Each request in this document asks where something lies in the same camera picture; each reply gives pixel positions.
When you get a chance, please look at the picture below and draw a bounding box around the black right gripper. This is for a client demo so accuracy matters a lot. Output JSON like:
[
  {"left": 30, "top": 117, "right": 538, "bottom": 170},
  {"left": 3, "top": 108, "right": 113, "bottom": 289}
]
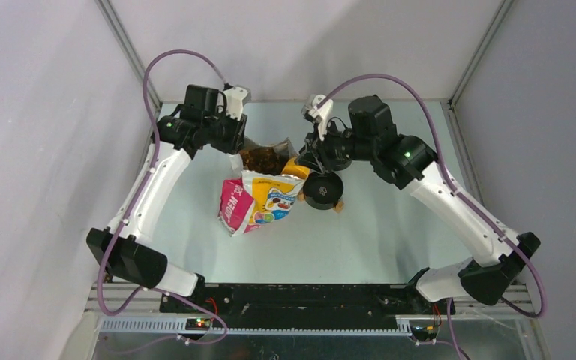
[{"left": 295, "top": 116, "right": 376, "bottom": 173}]

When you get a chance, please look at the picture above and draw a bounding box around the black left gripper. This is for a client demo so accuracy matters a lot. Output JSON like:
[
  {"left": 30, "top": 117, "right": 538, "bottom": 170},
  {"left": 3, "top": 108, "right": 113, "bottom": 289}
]
[{"left": 203, "top": 106, "right": 248, "bottom": 155}]

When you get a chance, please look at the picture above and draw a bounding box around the yellow plastic food scoop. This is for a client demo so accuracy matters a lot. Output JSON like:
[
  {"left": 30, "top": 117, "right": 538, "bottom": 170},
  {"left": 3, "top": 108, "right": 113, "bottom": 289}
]
[{"left": 281, "top": 157, "right": 311, "bottom": 180}]

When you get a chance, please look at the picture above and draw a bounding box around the cat food bag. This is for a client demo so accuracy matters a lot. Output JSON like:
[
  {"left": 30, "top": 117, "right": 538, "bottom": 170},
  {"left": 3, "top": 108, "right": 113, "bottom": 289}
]
[{"left": 218, "top": 138, "right": 306, "bottom": 236}]

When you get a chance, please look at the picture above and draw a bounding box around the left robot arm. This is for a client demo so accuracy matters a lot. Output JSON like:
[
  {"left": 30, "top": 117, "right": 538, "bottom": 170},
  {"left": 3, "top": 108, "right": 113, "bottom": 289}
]
[{"left": 86, "top": 85, "right": 251, "bottom": 313}]

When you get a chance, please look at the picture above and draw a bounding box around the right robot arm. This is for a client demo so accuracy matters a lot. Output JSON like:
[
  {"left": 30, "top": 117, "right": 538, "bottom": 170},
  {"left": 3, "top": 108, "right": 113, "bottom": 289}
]
[{"left": 297, "top": 94, "right": 541, "bottom": 314}]

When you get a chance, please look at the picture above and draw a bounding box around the pet food kibble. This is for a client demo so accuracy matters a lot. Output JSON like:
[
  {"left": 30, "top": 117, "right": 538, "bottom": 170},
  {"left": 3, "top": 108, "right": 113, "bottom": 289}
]
[{"left": 239, "top": 147, "right": 289, "bottom": 176}]

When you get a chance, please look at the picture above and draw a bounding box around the black bowl paw print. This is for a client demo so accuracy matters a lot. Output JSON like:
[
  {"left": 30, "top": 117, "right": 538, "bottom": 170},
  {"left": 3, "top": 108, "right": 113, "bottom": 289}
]
[{"left": 301, "top": 172, "right": 344, "bottom": 205}]

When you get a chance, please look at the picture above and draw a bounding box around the perforated metal strip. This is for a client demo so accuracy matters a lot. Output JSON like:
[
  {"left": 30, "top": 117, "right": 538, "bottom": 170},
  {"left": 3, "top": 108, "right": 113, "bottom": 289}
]
[{"left": 99, "top": 316, "right": 422, "bottom": 336}]

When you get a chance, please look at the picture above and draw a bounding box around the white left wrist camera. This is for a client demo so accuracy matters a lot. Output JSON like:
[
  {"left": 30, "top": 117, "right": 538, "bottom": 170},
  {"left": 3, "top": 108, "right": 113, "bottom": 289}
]
[{"left": 223, "top": 85, "right": 251, "bottom": 122}]

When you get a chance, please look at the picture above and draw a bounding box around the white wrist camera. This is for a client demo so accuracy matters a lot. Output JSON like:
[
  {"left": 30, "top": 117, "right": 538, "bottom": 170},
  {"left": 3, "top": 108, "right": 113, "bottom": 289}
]
[
  {"left": 301, "top": 94, "right": 334, "bottom": 141},
  {"left": 223, "top": 85, "right": 251, "bottom": 122}
]

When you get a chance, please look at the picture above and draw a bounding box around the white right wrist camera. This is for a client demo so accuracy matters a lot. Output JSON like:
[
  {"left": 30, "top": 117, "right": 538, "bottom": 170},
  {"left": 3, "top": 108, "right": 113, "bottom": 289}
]
[{"left": 301, "top": 94, "right": 334, "bottom": 141}]

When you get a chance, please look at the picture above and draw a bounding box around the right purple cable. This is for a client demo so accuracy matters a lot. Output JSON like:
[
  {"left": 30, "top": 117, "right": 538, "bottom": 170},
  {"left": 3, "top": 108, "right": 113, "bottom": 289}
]
[{"left": 317, "top": 73, "right": 548, "bottom": 360}]

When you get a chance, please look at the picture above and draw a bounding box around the purple cable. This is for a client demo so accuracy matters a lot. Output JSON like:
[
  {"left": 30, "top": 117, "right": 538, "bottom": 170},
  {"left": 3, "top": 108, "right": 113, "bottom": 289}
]
[
  {"left": 96, "top": 49, "right": 232, "bottom": 347},
  {"left": 317, "top": 73, "right": 548, "bottom": 360}
]

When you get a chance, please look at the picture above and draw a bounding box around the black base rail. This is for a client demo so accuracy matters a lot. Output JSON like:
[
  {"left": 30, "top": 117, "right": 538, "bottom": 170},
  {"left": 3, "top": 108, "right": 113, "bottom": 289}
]
[{"left": 158, "top": 283, "right": 448, "bottom": 330}]

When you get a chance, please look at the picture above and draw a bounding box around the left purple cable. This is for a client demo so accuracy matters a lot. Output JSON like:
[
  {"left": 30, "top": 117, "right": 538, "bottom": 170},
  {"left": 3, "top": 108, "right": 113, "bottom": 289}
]
[{"left": 96, "top": 49, "right": 232, "bottom": 347}]

